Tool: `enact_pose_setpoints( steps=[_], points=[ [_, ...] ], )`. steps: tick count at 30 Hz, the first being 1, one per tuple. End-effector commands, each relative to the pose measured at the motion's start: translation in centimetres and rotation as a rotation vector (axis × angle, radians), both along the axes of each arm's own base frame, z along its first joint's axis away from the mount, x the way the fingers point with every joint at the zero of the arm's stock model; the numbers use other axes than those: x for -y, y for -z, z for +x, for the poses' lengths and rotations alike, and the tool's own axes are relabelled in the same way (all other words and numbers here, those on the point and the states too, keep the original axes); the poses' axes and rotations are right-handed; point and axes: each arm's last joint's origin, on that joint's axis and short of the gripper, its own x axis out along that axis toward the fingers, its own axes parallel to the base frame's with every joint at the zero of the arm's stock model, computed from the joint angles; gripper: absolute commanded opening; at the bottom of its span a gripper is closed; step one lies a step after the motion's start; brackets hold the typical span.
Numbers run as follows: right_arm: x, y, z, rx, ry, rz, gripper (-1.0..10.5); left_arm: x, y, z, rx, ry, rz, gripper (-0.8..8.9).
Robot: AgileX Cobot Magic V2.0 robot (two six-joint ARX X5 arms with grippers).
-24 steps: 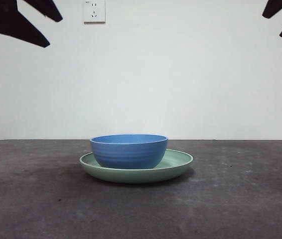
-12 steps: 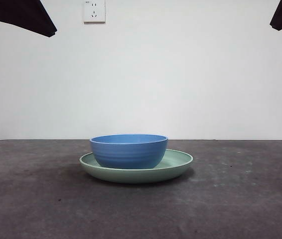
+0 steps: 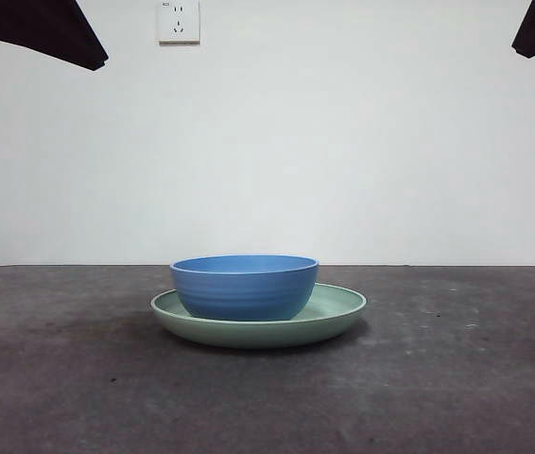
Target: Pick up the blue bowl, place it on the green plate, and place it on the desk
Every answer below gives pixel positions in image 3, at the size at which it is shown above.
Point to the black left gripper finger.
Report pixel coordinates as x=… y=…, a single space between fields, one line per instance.
x=36 y=28

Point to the blue bowl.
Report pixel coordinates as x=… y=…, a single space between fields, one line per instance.
x=244 y=288

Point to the green plate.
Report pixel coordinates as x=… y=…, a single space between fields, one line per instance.
x=258 y=333

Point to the white wall socket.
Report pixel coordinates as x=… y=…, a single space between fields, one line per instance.
x=178 y=23

